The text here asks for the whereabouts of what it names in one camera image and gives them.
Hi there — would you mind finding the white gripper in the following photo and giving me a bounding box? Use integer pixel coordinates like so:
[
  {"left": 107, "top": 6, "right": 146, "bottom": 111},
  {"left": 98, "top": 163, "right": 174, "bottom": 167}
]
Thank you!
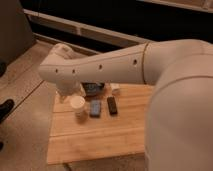
[{"left": 56, "top": 83, "right": 84, "bottom": 102}]

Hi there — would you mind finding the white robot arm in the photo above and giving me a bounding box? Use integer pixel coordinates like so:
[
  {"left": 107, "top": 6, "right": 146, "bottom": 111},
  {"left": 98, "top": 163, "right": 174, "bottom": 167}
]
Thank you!
[{"left": 38, "top": 39, "right": 213, "bottom": 171}]

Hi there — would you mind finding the white cup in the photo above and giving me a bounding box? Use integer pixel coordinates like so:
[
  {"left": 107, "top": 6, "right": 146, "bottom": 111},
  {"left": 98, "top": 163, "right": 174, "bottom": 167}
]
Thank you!
[{"left": 70, "top": 96, "right": 86, "bottom": 117}]

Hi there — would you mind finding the dark blue bowl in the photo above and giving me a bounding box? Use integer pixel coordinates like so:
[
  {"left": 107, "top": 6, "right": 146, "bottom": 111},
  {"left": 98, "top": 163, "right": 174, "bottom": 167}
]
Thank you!
[{"left": 83, "top": 83, "right": 105, "bottom": 97}]

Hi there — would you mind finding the blue rectangular block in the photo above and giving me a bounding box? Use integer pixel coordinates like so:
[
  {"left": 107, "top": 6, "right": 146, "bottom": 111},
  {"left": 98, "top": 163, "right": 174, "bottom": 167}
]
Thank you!
[{"left": 90, "top": 100, "right": 101, "bottom": 117}]

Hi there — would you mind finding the black rectangular block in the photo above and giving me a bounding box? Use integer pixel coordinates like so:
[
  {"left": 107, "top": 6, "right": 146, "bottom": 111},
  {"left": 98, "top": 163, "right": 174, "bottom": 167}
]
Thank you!
[{"left": 107, "top": 97, "right": 117, "bottom": 115}]

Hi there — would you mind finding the small white block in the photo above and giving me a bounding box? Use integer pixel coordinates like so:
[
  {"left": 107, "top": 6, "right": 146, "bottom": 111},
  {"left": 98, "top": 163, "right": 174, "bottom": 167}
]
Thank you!
[{"left": 110, "top": 83, "right": 120, "bottom": 92}]

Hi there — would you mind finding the wooden board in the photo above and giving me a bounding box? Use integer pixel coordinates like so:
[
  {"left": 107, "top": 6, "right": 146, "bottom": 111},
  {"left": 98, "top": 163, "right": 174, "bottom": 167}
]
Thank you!
[{"left": 47, "top": 84, "right": 153, "bottom": 164}]

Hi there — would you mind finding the black shoe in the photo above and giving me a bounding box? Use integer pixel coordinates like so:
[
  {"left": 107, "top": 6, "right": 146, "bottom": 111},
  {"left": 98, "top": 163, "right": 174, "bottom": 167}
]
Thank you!
[{"left": 0, "top": 99, "right": 15, "bottom": 123}]

